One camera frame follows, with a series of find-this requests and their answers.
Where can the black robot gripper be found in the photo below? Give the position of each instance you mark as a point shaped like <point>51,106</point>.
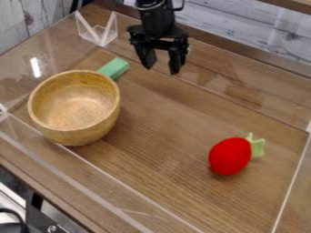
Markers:
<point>158,33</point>

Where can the red plush strawberry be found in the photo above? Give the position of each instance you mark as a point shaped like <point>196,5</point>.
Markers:
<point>231,154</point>

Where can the green rectangular block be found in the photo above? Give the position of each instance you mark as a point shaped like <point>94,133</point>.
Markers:
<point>115,68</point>

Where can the wooden bowl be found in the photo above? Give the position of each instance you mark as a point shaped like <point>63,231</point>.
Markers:
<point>75,106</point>

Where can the clear acrylic corner bracket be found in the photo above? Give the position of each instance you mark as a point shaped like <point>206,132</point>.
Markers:
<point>99,35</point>

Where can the black metal table bracket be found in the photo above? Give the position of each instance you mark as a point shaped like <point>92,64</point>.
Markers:
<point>39,223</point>

